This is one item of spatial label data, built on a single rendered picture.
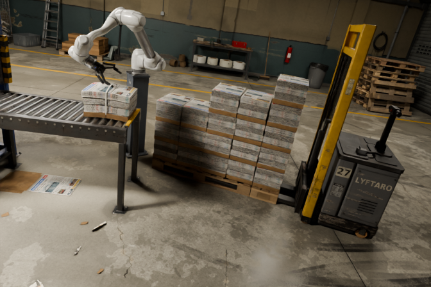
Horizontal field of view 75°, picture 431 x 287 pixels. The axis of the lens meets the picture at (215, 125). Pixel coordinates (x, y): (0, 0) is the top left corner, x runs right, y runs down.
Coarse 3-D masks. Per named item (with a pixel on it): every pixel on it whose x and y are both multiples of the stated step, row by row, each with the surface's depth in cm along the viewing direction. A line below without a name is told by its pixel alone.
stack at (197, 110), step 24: (168, 96) 315; (192, 120) 294; (216, 120) 287; (240, 120) 280; (168, 144) 311; (192, 144) 303; (216, 144) 294; (240, 144) 287; (192, 168) 313; (216, 168) 304; (240, 168) 296; (240, 192) 305
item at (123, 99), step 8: (120, 88) 244; (128, 88) 249; (136, 88) 254; (112, 96) 230; (120, 96) 229; (128, 96) 232; (136, 96) 254; (112, 104) 232; (120, 104) 232; (128, 104) 233; (136, 104) 261; (112, 112) 235; (120, 112) 236; (128, 112) 235
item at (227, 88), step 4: (220, 84) 302; (224, 84) 306; (216, 88) 281; (220, 88) 284; (224, 88) 288; (228, 88) 290; (232, 88) 292; (236, 88) 295; (240, 88) 298; (244, 88) 301; (224, 92) 274; (228, 92) 276; (232, 92) 278; (236, 92) 280; (240, 92) 282
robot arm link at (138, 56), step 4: (136, 52) 304; (140, 52) 305; (132, 56) 307; (136, 56) 305; (140, 56) 304; (132, 60) 308; (136, 60) 306; (140, 60) 304; (132, 64) 310; (136, 64) 308; (140, 64) 306; (132, 68) 312; (136, 68) 310; (140, 68) 311; (144, 68) 310
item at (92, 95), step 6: (90, 84) 245; (96, 84) 246; (84, 90) 228; (90, 90) 228; (96, 90) 230; (102, 90) 231; (84, 96) 229; (90, 96) 229; (96, 96) 229; (84, 102) 231; (90, 102) 231; (96, 102) 231; (84, 108) 234; (90, 108) 234; (96, 108) 234; (102, 108) 234
